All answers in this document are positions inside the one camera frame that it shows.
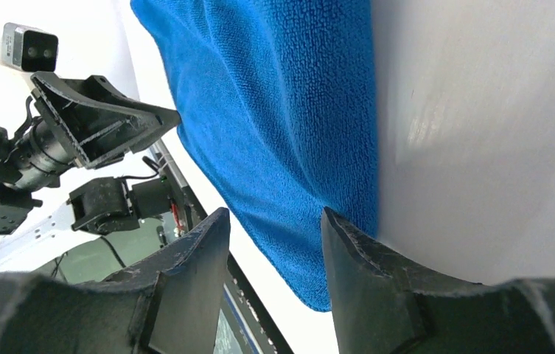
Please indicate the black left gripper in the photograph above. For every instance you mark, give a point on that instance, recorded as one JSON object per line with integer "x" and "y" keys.
{"x": 84, "y": 123}

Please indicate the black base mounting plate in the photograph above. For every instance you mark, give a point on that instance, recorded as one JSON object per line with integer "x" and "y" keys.
{"x": 244, "y": 324}

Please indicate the blue microfiber towel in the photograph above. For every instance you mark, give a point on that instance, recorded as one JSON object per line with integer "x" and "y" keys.
{"x": 277, "y": 105}

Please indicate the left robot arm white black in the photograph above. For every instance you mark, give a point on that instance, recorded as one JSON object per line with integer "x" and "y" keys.
{"x": 16, "y": 203}

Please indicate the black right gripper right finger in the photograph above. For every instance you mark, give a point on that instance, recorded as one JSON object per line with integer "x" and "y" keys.
{"x": 382, "y": 302}

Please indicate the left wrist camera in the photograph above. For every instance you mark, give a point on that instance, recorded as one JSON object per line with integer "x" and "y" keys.
{"x": 28, "y": 49}

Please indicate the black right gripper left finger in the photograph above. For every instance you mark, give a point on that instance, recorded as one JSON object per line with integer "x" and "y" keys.
{"x": 168, "y": 302}

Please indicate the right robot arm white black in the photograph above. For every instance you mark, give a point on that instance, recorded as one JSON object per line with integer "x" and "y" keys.
{"x": 62, "y": 229}

